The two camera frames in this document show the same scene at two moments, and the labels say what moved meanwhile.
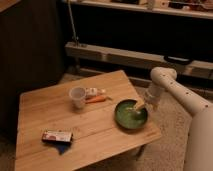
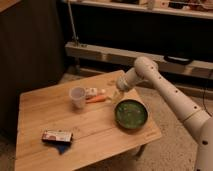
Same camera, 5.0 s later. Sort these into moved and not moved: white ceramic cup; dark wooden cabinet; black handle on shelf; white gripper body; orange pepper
Moved: white gripper body
Not moved: orange pepper; dark wooden cabinet; black handle on shelf; white ceramic cup
